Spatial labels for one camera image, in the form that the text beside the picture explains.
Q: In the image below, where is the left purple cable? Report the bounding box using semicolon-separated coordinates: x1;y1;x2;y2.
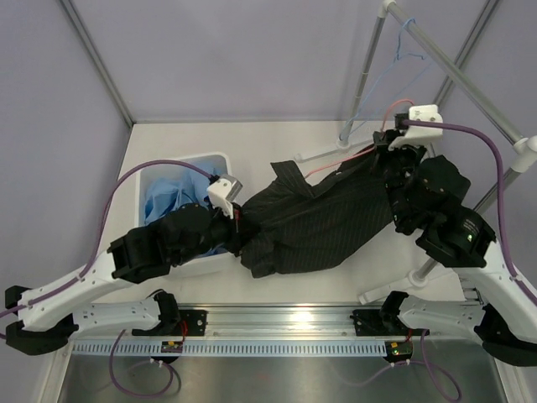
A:
0;160;219;339

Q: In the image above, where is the white plastic basket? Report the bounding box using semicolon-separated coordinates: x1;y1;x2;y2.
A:
133;151;240;280

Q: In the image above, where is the black striped shirt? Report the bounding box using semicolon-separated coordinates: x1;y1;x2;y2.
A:
240;146;404;279

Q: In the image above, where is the white clothes rack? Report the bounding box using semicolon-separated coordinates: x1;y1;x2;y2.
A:
295;1;536;303

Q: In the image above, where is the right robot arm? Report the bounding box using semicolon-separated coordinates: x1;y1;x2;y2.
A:
373;130;536;367

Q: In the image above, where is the blue shirt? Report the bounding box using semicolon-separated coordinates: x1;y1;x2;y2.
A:
137;165;215;226

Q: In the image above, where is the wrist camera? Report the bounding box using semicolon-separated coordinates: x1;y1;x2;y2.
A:
388;104;443;151
206;174;242;219

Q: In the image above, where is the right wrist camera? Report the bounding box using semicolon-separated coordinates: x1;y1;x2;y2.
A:
388;104;443;151

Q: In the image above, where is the blue wire hanger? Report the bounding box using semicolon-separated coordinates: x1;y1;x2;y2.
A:
337;18;432;146

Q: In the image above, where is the white slotted cable duct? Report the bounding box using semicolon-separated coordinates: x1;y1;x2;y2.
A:
72;339;388;358

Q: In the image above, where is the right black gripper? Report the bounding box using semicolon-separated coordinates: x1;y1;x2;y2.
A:
370;128;430;228

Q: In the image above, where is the aluminium mounting rail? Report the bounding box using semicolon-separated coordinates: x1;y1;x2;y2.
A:
55;304;511;342

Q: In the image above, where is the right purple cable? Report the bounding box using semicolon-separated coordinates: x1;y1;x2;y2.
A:
402;119;537;305

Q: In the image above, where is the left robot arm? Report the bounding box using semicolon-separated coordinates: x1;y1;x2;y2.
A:
1;203;259;356

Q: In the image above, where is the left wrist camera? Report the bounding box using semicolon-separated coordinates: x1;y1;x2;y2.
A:
206;174;242;219

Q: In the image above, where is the pink wire hanger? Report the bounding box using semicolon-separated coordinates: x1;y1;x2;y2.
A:
304;98;415;179

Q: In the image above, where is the purple cable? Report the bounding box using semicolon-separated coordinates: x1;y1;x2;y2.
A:
0;160;219;339
402;119;537;305

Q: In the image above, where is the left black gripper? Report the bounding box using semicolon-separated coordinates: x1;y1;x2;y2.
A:
173;200;260;267

